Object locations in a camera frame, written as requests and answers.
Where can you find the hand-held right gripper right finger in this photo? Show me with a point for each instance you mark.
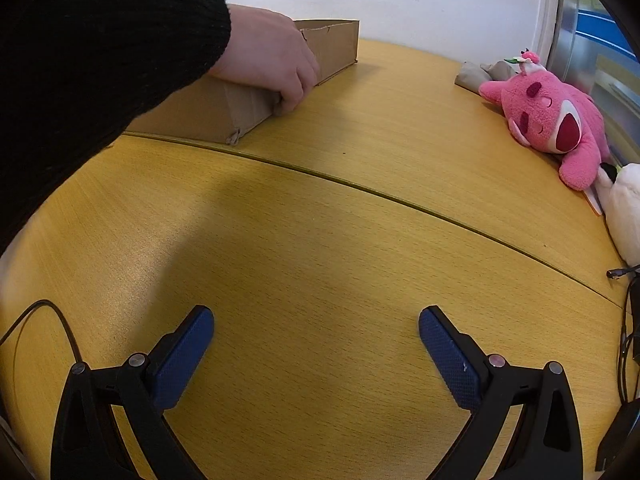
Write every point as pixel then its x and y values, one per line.
pixel 450 360

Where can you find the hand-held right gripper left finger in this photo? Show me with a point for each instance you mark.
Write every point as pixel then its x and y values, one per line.
pixel 182 355

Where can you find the brown cardboard box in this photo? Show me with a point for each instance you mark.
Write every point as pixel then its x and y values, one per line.
pixel 200 110

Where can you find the person's left forearm black sleeve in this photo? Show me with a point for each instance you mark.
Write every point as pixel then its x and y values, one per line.
pixel 100 60

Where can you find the person's left hand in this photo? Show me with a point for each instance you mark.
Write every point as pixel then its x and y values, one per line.
pixel 270 55

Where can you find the black flat device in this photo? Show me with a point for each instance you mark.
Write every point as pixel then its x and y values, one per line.
pixel 622 435

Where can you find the white plush toy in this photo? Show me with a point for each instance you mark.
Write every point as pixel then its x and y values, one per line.
pixel 625 200

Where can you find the pink plush toy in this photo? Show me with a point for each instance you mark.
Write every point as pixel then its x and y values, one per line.
pixel 545 110

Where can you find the grey cloth pouch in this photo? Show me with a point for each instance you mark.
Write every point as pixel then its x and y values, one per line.
pixel 470 77

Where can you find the metal window frame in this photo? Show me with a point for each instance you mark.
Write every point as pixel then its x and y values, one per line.
pixel 567 35

